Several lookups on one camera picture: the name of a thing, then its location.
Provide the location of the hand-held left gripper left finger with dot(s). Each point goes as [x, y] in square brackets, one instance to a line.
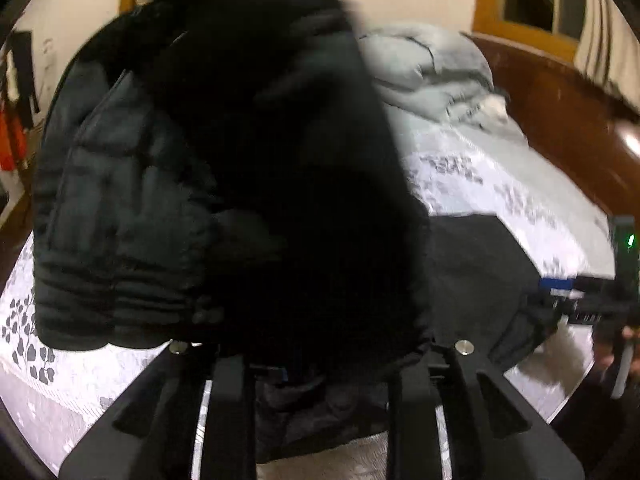
[160, 410]

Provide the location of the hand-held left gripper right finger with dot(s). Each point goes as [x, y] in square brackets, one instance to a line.
[470, 410]

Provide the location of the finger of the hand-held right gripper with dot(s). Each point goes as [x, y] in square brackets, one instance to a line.
[575, 295]

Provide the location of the black padded pants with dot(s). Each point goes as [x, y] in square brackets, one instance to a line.
[250, 185]

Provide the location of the person's right forearm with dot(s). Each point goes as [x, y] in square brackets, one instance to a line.
[600, 430]

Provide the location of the person's right hand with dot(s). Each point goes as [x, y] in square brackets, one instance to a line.
[631, 334]

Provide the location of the purple floral bedspread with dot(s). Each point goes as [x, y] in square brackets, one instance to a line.
[60, 400]

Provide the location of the wooden headboard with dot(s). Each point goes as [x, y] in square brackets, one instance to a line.
[560, 110]

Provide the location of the small white cloth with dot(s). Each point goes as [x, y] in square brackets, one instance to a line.
[495, 106]

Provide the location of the striped curtain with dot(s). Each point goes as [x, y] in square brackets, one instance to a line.
[607, 45]

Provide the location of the grey folded duvet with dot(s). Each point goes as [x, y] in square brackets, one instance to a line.
[425, 70]

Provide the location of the narrow wooden framed window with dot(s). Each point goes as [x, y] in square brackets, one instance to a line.
[530, 0]

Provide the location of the red bag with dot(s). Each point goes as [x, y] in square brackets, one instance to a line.
[9, 135]

